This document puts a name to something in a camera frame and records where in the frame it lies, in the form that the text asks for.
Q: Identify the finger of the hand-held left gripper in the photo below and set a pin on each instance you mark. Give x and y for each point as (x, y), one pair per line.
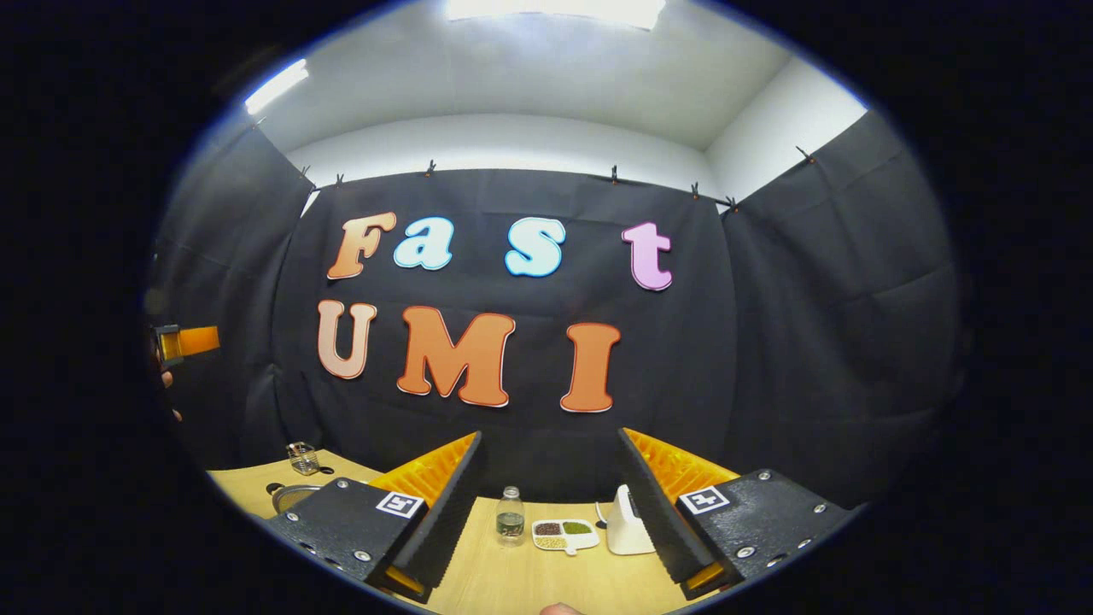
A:
(196, 340)

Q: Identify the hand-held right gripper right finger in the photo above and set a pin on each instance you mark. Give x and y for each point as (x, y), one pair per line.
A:
(657, 512)

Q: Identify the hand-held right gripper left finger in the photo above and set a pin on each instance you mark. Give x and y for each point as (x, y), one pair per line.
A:
(448, 504)

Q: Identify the clear plastic water bottle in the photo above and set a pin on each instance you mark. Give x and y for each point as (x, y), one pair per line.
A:
(510, 517)

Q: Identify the white divided bean dish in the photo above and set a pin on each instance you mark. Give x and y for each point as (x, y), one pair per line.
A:
(564, 534)

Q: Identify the black backdrop cloth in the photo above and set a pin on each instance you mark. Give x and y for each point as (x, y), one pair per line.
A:
(768, 342)

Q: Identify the narrow ceiling light panel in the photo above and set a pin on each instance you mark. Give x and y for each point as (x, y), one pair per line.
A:
(277, 85)

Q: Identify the row of black cloth clips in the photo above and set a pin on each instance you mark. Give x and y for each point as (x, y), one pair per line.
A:
(613, 175)

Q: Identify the large ceiling light panel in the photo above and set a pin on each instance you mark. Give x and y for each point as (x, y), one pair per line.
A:
(555, 10)

